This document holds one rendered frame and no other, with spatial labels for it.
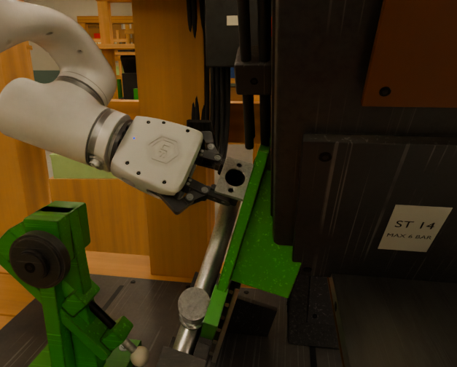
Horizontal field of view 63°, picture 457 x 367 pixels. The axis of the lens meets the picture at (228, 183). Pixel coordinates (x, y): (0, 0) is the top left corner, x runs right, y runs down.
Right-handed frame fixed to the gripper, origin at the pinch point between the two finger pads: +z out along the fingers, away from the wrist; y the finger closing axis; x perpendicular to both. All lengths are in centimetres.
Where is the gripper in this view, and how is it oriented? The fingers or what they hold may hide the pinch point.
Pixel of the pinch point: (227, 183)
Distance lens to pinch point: 51.0
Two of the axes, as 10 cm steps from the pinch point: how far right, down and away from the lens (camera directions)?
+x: -1.4, 4.1, 9.0
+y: 3.1, -8.5, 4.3
